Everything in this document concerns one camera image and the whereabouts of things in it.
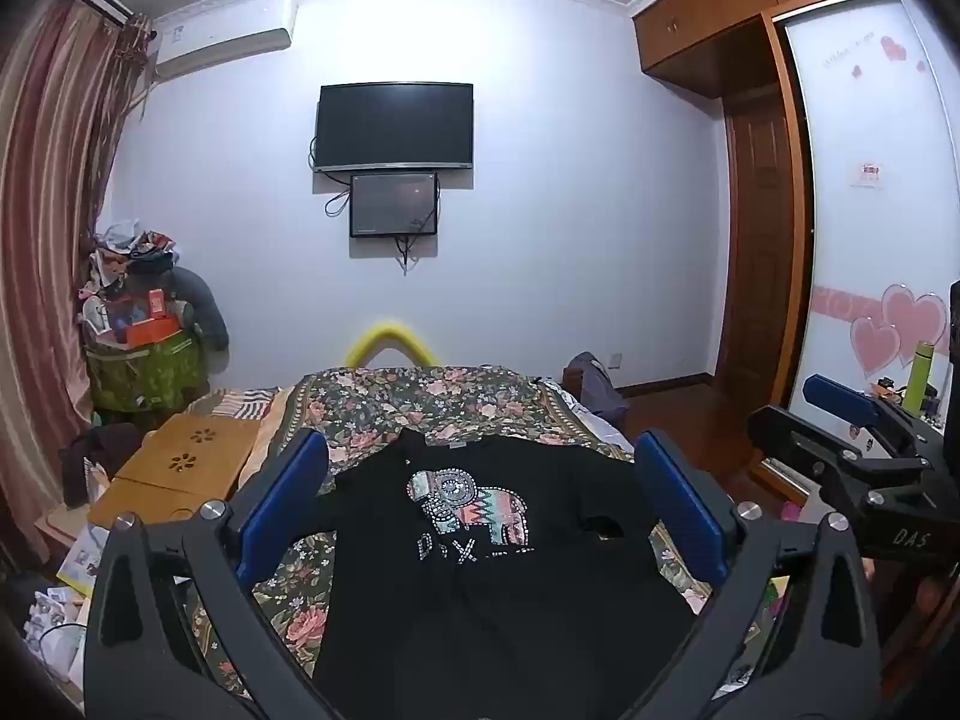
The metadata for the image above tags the green bottle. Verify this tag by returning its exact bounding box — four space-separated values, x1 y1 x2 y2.
902 341 937 415

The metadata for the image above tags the small wall-mounted monitor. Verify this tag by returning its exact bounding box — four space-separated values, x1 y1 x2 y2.
349 172 440 239

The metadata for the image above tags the white air conditioner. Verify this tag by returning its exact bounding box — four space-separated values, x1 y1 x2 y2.
150 0 299 82

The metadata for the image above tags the striped pink curtain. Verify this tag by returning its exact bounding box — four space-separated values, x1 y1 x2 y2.
0 0 155 563

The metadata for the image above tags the green storage bag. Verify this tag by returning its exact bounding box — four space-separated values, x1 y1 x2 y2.
84 330 203 415

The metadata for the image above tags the floral bedspread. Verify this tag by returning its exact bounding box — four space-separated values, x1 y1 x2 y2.
184 364 751 700

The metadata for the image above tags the wooden folding table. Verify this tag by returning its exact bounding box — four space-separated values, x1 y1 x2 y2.
90 412 263 530

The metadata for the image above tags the wooden overhead cabinet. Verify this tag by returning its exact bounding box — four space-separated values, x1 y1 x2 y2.
632 0 908 98

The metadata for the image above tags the orange box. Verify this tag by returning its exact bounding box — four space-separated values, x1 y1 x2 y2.
124 319 181 350

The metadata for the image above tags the yellow foam tube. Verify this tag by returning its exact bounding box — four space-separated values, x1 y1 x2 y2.
343 321 436 368

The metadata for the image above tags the striped sheet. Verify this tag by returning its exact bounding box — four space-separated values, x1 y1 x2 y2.
187 386 282 421

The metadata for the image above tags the dark cloth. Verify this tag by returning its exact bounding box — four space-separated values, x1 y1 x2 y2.
60 422 143 507

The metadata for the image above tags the pile of mixed clothes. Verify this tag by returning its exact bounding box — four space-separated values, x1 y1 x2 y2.
79 219 177 301

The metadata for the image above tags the black printed t-shirt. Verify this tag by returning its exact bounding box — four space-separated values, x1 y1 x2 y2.
311 427 698 720

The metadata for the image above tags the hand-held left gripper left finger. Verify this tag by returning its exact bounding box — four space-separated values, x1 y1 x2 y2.
82 431 353 720

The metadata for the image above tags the picture book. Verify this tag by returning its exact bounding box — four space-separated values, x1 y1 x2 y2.
56 521 110 590

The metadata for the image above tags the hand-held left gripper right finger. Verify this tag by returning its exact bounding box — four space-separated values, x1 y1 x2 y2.
622 429 883 720

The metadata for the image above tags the wall-mounted black television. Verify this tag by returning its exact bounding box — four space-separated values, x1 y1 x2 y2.
313 82 475 173

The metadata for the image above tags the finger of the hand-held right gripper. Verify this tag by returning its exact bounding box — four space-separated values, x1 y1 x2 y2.
747 405 932 505
802 373 942 460

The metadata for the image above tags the grey bag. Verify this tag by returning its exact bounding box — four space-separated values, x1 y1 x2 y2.
562 351 631 428

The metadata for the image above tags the white patterned bag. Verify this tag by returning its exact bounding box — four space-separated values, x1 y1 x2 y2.
22 585 91 691

